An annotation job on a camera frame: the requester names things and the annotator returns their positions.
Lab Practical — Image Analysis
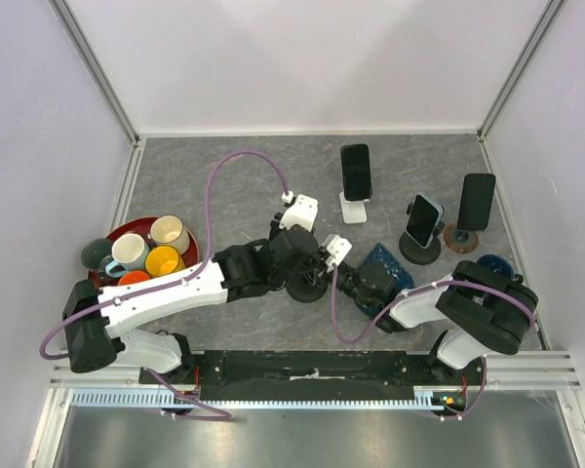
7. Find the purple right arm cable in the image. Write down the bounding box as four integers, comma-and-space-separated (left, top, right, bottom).
331, 262, 537, 423

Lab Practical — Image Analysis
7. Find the black round stand right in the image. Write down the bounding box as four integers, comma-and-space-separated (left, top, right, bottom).
399, 220, 445, 265

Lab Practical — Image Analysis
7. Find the black round phone stand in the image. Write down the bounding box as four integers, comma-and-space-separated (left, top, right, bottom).
286, 273, 328, 303

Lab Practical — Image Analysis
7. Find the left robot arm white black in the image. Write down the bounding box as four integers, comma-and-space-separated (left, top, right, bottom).
62, 210, 322, 383

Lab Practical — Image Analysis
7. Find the blue leaf-shaped plate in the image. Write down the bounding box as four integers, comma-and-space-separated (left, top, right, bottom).
356, 243, 414, 318

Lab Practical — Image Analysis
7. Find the wooden round phone stand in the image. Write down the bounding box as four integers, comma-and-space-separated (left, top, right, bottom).
444, 223, 479, 254

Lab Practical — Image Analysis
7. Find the white mug blue handle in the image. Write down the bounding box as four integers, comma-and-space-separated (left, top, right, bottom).
103, 233, 150, 278

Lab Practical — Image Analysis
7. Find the black phone on wooden stand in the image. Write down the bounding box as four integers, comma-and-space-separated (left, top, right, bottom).
456, 174, 496, 231

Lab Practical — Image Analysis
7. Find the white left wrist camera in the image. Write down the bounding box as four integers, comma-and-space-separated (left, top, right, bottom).
279, 191, 319, 233

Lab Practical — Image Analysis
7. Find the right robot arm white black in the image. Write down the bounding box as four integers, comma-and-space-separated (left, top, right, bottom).
319, 235, 539, 384

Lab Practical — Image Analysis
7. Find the light blue cable duct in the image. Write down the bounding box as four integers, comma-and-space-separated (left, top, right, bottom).
70, 388, 447, 411

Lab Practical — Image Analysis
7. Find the yellow cup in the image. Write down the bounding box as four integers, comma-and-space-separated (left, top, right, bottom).
145, 246, 186, 278

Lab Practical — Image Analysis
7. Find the dark blue mug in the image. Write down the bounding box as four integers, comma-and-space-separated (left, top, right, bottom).
477, 253, 524, 284

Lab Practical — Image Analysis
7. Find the beige mug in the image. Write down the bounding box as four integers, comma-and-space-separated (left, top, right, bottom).
149, 214, 191, 254

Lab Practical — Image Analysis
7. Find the white phone stand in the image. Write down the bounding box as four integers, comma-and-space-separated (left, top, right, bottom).
339, 191, 369, 224

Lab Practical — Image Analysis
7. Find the orange cup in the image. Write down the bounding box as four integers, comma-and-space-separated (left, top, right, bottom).
118, 270, 151, 286

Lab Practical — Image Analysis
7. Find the dark green mug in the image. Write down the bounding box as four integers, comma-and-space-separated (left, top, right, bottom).
80, 238, 113, 273

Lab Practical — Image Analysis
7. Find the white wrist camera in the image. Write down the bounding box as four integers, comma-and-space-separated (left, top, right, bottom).
279, 191, 319, 233
323, 234, 352, 271

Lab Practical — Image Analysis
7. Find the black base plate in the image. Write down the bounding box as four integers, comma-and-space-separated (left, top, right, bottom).
163, 350, 483, 399

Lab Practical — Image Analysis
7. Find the black phone on white stand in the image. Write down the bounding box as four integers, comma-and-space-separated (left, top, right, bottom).
340, 143, 372, 202

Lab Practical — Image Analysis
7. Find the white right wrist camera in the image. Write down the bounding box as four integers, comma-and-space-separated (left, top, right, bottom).
323, 234, 352, 271

